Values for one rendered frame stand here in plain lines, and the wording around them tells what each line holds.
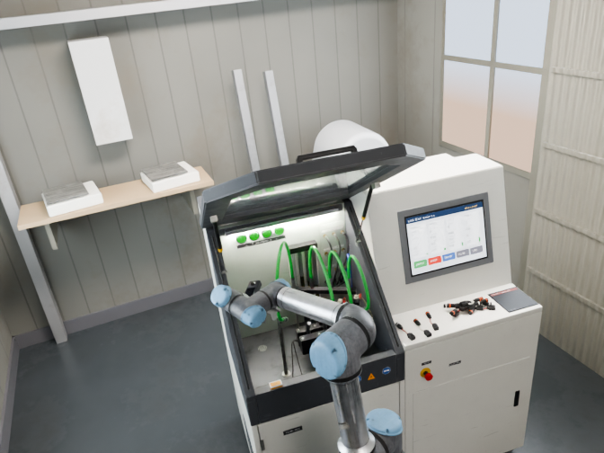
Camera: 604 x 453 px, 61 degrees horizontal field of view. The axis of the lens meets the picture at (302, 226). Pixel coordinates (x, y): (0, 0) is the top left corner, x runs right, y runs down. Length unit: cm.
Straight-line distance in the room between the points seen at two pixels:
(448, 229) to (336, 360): 122
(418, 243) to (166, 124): 234
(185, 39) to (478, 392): 301
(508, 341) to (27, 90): 332
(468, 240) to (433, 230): 20
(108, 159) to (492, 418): 306
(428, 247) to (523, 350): 68
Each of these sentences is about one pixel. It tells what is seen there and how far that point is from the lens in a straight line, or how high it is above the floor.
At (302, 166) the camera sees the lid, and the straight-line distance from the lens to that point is 144.
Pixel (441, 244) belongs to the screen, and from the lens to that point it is 247.
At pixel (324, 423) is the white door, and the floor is 68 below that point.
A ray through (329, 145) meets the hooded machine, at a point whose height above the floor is 125.
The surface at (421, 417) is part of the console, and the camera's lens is 261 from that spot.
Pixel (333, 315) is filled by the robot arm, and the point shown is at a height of 150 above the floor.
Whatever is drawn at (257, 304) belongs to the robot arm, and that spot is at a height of 147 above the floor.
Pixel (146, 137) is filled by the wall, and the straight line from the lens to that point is 407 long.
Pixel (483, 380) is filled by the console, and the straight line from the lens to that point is 266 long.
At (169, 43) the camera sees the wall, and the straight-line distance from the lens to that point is 400.
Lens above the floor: 243
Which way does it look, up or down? 26 degrees down
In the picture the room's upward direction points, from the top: 6 degrees counter-clockwise
